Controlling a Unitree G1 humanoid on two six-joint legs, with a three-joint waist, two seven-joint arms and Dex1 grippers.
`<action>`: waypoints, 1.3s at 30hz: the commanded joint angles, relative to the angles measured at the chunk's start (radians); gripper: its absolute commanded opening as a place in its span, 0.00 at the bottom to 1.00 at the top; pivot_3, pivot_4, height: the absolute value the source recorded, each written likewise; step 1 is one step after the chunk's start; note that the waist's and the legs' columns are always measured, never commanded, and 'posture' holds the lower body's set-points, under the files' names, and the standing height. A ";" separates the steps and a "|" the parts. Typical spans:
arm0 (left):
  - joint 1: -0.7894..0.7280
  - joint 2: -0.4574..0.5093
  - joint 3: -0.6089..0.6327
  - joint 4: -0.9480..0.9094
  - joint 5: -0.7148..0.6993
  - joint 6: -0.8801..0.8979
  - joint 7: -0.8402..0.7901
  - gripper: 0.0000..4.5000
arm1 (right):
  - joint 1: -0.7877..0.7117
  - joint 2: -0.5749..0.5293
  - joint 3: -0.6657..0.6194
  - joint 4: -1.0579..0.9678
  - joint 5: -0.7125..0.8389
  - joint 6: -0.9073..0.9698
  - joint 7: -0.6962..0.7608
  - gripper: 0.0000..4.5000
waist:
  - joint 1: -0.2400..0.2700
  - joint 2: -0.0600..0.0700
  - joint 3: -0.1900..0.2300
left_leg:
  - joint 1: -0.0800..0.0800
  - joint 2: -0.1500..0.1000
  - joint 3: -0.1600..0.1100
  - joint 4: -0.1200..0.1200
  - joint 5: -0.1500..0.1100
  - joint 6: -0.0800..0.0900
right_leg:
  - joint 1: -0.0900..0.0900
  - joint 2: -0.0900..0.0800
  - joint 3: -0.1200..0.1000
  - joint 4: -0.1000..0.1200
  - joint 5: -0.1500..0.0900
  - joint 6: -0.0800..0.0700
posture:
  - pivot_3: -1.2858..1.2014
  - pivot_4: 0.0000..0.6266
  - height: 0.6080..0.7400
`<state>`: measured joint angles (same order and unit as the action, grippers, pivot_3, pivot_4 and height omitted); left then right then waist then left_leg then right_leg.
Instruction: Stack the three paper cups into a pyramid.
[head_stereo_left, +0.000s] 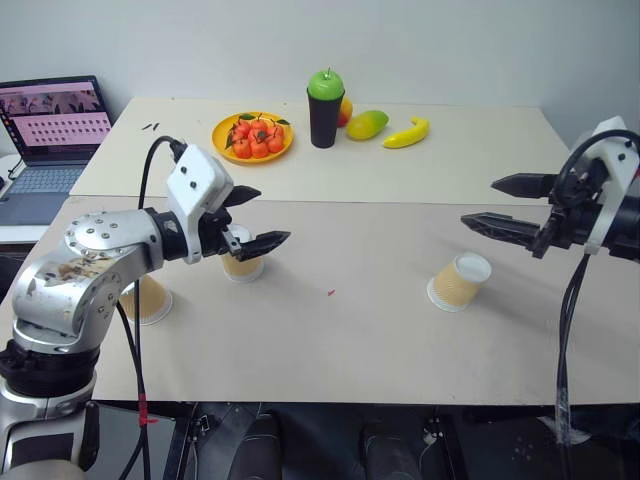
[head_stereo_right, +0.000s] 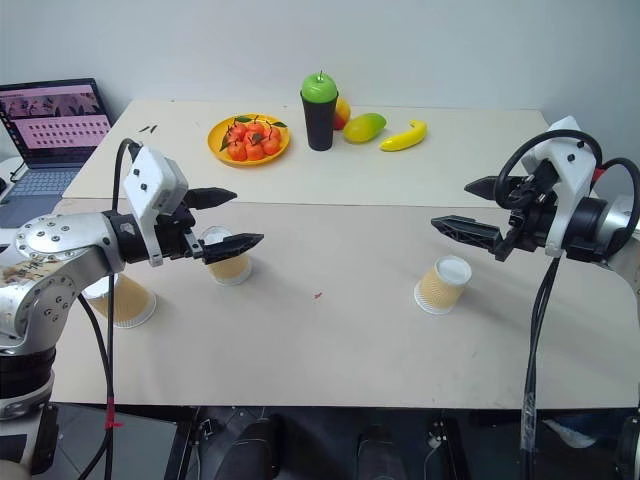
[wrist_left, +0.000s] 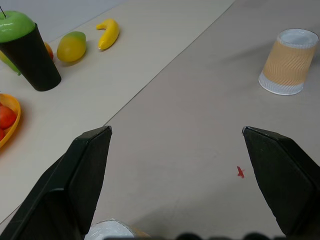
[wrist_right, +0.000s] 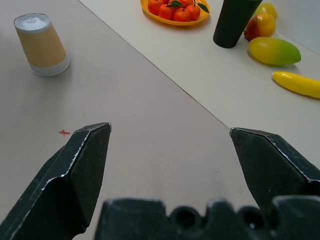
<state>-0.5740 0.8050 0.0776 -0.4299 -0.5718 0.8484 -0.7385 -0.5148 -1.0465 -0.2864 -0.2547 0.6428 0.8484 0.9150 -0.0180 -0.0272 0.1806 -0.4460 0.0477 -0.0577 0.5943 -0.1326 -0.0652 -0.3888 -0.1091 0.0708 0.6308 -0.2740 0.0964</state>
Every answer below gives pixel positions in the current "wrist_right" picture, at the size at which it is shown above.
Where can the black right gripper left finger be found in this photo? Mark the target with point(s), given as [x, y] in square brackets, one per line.
[57, 192]

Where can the dark green cylinder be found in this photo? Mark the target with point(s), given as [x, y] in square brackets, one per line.
[231, 22]

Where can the orange plastic plate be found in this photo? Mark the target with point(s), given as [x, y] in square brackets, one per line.
[150, 13]

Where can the yellow toy banana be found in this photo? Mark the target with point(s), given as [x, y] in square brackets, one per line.
[297, 83]

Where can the red and yellow toy mango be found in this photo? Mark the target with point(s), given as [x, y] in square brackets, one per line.
[261, 26]

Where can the yellow and green toy mango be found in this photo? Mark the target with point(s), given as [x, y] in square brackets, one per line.
[272, 51]

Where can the yellow toy fruit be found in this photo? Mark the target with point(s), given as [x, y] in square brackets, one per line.
[268, 10]

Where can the orange toy tangerine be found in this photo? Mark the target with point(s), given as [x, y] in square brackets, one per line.
[187, 2]
[194, 12]
[166, 12]
[154, 7]
[182, 15]

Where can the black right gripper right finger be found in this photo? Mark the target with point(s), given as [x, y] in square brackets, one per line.
[270, 165]

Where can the tan ribbed paper cup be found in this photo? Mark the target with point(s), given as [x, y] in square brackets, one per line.
[42, 47]

